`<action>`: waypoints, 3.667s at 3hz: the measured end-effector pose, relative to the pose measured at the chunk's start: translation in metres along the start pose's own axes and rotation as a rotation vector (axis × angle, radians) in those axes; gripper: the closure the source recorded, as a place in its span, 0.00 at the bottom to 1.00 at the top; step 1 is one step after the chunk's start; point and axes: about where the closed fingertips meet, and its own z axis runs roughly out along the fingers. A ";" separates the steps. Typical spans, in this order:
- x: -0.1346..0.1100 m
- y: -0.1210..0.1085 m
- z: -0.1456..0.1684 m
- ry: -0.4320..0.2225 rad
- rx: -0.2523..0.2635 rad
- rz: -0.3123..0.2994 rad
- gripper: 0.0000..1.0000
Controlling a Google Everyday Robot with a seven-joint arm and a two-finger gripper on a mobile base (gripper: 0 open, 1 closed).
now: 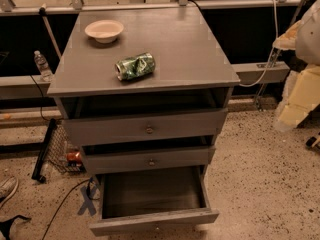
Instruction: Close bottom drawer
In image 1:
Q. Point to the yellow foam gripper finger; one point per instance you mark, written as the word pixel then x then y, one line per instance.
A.
pixel 301 95

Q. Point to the grey bottom drawer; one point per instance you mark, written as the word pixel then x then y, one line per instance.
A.
pixel 152 200

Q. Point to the grey drawer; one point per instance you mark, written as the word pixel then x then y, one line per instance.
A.
pixel 152 200
pixel 133 128
pixel 104 161

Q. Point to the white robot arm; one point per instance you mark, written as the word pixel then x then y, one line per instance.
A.
pixel 304 37

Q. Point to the grey top drawer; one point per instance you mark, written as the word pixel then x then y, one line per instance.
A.
pixel 133 128

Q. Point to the grey wooden drawer cabinet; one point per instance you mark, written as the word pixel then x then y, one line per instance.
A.
pixel 191 74

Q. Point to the grey middle drawer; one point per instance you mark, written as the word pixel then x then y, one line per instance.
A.
pixel 104 161

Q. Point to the black caster wheel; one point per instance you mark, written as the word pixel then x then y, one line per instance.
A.
pixel 313 142

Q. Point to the crushed green soda can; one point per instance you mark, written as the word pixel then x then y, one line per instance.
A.
pixel 135 67

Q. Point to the white paper bowl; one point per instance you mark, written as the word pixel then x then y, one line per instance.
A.
pixel 104 31

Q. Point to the orange object in basket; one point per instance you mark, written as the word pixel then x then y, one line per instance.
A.
pixel 74 157

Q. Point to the clear plastic water bottle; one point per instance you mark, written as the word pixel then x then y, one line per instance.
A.
pixel 43 66

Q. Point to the black bar on floor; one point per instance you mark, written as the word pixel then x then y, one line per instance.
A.
pixel 36 175

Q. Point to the white sneaker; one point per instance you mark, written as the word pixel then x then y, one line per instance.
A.
pixel 8 188

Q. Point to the wire mesh basket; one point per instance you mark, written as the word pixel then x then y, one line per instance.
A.
pixel 59 146

